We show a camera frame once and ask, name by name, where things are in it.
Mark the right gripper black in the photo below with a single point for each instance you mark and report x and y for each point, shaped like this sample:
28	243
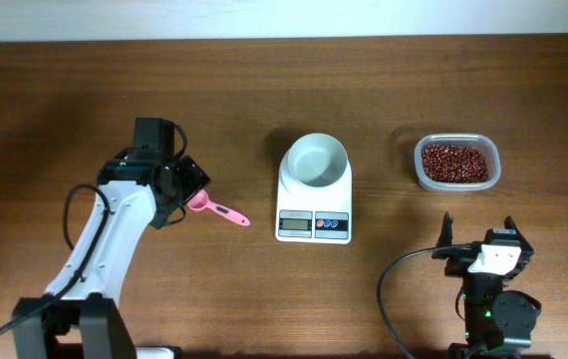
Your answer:
456	266

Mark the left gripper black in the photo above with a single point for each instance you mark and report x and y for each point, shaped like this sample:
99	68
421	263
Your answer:
192	180

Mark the pink measuring scoop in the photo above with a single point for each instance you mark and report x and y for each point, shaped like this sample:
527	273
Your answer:
201	201

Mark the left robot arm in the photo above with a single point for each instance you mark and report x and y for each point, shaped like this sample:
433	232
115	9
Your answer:
145	185

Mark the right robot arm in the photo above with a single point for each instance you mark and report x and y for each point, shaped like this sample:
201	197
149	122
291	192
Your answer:
498	322

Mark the white digital kitchen scale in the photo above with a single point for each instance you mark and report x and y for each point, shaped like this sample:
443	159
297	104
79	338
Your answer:
312	214

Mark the clear plastic bean container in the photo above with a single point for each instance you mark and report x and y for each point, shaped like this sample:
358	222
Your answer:
482	143

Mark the red beans in container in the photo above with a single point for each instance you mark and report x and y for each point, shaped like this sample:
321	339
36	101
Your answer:
454	164

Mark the white round bowl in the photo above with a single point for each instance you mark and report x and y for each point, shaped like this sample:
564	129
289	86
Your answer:
317	160

